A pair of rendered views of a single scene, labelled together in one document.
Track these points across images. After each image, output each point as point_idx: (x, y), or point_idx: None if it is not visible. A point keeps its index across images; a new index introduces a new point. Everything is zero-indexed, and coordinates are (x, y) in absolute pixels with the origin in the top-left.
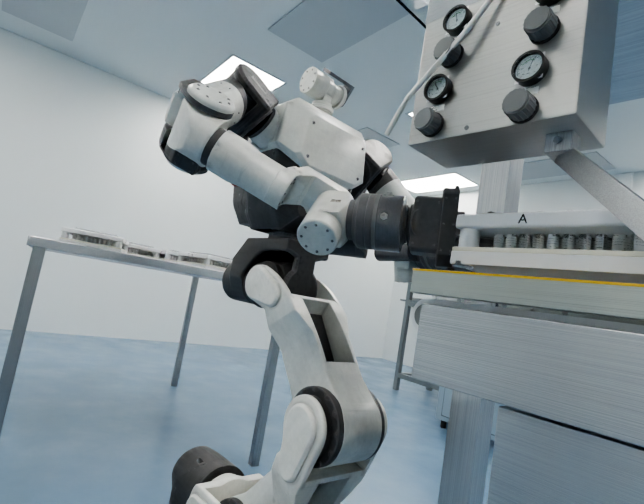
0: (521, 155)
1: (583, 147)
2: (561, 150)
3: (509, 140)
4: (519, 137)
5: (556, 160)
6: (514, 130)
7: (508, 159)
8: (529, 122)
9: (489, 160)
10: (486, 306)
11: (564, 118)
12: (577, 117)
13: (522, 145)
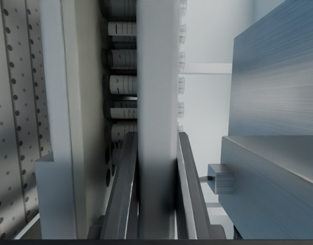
0: (262, 172)
1: (226, 147)
2: (209, 186)
3: (253, 218)
4: (245, 212)
5: (207, 181)
6: (242, 228)
7: (281, 174)
8: (233, 223)
9: (311, 200)
10: (30, 219)
11: (221, 202)
12: (218, 195)
13: (251, 195)
